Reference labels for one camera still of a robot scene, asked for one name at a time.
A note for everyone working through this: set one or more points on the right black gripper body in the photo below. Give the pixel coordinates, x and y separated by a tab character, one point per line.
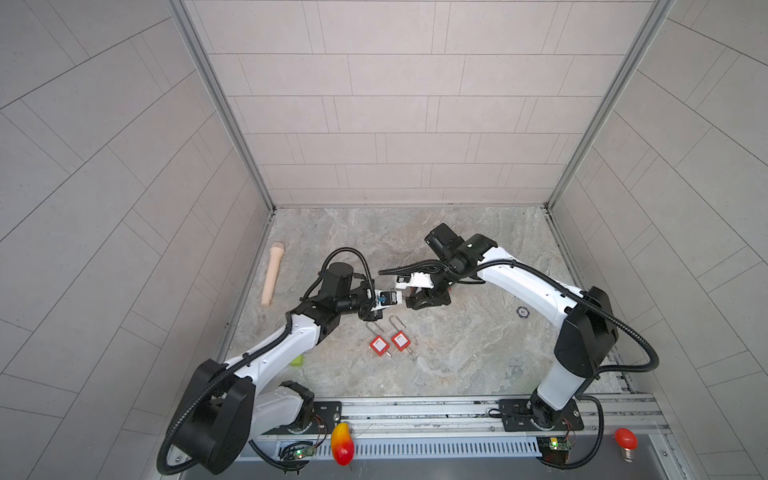
437	293

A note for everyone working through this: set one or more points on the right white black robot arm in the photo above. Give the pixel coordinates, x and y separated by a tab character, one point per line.
587	328

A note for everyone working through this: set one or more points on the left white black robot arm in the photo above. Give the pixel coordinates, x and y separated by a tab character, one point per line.
222	401

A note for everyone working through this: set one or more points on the red padlock middle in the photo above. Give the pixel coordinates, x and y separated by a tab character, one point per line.
400	339

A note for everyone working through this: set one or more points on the red padlock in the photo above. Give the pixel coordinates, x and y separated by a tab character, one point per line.
400	339
379	344

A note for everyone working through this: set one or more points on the red padlock far left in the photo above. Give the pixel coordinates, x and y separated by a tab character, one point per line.
379	344

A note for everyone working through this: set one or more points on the green cube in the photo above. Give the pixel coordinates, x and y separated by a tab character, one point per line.
299	361

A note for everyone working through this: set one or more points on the beige toy microphone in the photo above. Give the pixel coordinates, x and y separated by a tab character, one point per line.
276	253

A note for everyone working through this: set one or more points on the yellow red mango toy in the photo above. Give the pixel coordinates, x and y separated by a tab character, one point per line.
342	444

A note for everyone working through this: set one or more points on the right circuit board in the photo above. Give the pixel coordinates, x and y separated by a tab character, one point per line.
554	450

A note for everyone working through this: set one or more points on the circuit board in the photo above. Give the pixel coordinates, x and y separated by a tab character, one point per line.
298	454
554	450

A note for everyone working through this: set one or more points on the left circuit board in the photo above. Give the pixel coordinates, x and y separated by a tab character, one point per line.
298	454

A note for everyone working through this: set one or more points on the red light bulb toy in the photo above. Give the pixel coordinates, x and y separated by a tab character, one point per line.
627	441

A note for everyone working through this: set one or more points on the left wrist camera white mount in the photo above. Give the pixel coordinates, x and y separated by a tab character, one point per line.
384	299

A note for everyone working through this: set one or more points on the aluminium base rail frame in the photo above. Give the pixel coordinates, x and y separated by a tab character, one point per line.
468	427

